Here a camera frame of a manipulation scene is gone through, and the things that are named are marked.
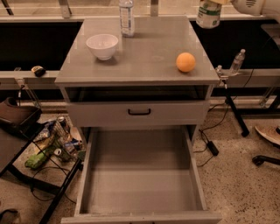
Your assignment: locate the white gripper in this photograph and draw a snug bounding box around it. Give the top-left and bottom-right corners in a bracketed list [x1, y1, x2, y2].
[209, 0, 264, 16]

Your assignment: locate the silver green 7up can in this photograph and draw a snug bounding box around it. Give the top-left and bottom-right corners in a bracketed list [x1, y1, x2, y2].
[196, 0, 221, 29]

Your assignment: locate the grey drawer cabinet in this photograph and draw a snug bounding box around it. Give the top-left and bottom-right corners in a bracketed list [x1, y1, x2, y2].
[55, 16, 218, 137]

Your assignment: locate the closed grey top drawer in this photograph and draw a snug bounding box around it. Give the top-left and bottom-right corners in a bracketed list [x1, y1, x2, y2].
[66, 101, 209, 128]

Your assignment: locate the open grey middle drawer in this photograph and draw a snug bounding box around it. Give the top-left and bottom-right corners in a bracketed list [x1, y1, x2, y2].
[61, 126, 221, 224]

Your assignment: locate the small water bottle background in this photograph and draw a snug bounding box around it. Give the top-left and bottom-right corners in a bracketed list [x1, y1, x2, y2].
[229, 49, 246, 75]

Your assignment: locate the orange fruit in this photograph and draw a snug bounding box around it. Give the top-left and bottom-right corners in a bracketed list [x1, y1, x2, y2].
[176, 52, 196, 73]

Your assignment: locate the clear plastic water bottle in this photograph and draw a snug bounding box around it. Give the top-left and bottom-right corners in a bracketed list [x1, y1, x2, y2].
[119, 0, 135, 38]

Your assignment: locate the black tripod leg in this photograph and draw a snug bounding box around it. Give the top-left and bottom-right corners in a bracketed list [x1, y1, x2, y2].
[225, 87, 249, 137]

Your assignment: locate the white ceramic bowl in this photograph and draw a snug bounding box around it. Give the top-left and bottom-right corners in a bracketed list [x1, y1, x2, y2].
[86, 34, 119, 60]

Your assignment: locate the person leg and shoe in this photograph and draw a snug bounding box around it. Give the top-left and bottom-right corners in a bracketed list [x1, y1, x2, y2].
[255, 125, 280, 145]

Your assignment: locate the black chair base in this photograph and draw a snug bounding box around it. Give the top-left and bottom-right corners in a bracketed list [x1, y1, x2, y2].
[252, 155, 280, 166]

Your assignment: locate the black yellow tape measure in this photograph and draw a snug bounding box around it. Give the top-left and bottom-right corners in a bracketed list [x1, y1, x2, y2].
[31, 66, 46, 78]

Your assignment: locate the pile of snack packages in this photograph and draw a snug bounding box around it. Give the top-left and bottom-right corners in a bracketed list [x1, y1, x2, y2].
[34, 115, 86, 162]

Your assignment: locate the dark brown bag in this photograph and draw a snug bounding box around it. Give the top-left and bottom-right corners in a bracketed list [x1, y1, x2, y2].
[0, 97, 42, 138]

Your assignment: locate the black side table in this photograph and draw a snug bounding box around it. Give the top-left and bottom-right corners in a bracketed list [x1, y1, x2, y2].
[0, 123, 81, 224]

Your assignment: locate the green snack bag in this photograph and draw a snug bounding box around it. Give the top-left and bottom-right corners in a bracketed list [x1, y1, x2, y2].
[24, 151, 53, 170]

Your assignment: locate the black drawer handle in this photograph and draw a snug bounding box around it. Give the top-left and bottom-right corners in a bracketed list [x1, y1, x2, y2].
[127, 108, 151, 116]

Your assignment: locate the black power adapter cable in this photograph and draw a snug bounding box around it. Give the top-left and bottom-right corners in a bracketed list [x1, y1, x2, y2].
[193, 101, 231, 168]

